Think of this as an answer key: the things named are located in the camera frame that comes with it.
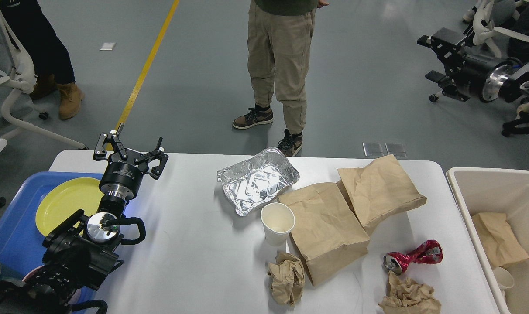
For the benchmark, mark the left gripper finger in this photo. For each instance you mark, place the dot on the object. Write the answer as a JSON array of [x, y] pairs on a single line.
[[112, 139], [152, 162]]

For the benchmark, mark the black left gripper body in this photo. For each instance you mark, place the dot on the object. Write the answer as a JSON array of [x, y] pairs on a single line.
[[122, 179]]

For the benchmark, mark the yellow plate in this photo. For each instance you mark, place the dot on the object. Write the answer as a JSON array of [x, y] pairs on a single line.
[[60, 203]]

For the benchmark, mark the pink mug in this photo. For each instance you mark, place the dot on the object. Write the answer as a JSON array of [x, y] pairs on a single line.
[[74, 299]]

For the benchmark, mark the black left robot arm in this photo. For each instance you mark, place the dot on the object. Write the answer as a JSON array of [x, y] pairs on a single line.
[[80, 251]]

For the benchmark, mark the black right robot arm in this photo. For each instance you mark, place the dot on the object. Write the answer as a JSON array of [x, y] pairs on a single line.
[[478, 76]]

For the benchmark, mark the aluminium foil tray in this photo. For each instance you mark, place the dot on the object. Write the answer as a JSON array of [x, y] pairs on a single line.
[[255, 182]]

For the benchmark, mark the person in tan boots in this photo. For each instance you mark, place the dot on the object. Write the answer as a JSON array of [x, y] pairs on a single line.
[[50, 57]]

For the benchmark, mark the white paper scrap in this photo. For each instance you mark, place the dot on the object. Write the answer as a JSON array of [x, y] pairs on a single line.
[[108, 46]]

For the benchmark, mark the blue plastic tray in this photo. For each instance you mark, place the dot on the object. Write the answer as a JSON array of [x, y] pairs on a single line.
[[21, 242]]

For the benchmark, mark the grey office chair left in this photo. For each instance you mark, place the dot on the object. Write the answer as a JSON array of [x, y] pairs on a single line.
[[17, 72]]

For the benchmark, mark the white paper cup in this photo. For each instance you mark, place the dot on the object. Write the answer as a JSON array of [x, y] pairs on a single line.
[[278, 221]]

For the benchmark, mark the crumpled brown paper ball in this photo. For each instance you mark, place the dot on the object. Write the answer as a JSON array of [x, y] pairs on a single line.
[[287, 278]]

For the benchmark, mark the large brown paper bag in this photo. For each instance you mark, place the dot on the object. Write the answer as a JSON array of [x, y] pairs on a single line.
[[327, 233]]

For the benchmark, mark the person in khaki trousers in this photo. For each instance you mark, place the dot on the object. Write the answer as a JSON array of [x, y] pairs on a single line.
[[280, 35]]

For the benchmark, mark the floor outlet plate left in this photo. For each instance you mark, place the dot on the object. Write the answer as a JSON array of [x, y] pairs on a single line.
[[373, 149]]

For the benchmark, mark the floor outlet plate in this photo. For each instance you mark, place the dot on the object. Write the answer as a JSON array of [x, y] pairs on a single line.
[[373, 149], [396, 149]]

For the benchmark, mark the rear brown paper bag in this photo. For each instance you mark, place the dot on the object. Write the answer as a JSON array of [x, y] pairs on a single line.
[[379, 190]]

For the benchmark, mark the floor outlet plate right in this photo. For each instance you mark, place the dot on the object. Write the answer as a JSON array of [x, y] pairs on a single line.
[[396, 149]]

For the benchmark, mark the crumpled brown paper wad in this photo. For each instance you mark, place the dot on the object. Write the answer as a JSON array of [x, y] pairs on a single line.
[[409, 297]]

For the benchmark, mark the crushed red can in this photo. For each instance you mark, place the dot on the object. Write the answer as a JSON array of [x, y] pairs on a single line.
[[429, 252]]

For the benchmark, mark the brown bag in bin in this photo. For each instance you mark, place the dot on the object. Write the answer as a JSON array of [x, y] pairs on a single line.
[[498, 240]]

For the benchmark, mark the white plastic bin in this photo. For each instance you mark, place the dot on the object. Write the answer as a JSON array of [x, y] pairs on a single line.
[[497, 190]]

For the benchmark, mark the white cup in bin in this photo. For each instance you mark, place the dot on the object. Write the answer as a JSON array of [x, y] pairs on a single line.
[[504, 280]]

